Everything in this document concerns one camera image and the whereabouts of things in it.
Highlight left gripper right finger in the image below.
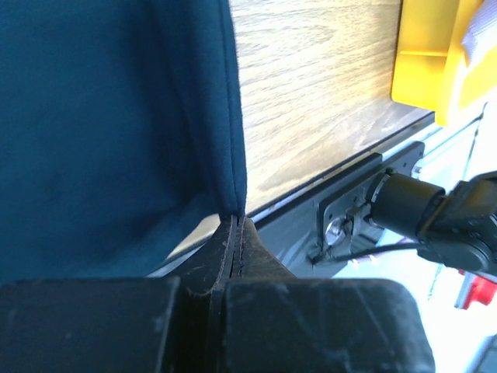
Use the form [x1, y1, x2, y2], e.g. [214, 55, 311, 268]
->
[217, 219, 435, 372]

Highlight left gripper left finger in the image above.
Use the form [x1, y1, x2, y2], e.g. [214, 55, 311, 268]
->
[1, 217, 238, 372]

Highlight navy tank top maroon trim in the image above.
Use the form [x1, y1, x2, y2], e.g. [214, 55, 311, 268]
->
[1, 1, 247, 284]

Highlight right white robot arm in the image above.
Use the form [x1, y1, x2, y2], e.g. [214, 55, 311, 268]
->
[366, 172, 496, 276]

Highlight mauve tank top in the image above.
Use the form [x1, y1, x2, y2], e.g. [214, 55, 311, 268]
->
[461, 0, 496, 66]

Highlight yellow plastic bin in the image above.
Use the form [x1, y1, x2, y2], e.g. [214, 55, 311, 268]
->
[391, 1, 496, 126]

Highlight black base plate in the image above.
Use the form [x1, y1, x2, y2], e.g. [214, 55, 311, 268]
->
[158, 141, 425, 293]

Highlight aluminium frame rail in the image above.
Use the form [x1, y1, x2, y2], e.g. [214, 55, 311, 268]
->
[411, 104, 497, 312]

